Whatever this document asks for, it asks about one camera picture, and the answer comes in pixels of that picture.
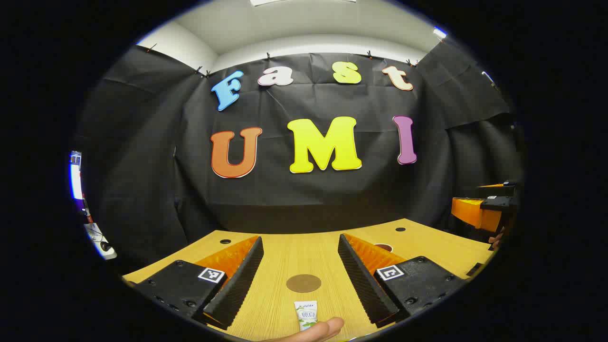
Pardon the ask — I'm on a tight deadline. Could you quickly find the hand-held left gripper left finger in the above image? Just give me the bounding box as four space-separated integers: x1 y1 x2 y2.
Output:
123 236 265 331

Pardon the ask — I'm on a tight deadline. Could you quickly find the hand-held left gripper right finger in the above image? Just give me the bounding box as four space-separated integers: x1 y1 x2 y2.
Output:
338 233 468 328

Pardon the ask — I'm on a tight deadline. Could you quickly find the brown round coaster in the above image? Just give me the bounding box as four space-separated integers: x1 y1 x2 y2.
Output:
286 274 322 293

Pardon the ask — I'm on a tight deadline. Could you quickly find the white toothpaste tube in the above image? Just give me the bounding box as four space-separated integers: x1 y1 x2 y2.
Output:
294 301 318 332

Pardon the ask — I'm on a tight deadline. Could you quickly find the wooden desktop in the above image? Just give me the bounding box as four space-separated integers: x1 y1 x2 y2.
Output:
123 218 497 342

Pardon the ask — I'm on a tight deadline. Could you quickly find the black backdrop cloth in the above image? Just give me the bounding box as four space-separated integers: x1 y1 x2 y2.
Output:
71 45 525 276

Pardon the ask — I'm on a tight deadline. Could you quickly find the white device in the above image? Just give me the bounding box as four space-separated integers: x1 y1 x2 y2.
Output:
85 222 117 260

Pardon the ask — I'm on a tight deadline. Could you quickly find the lit screen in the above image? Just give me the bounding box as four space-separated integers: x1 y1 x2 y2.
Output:
69 151 84 200

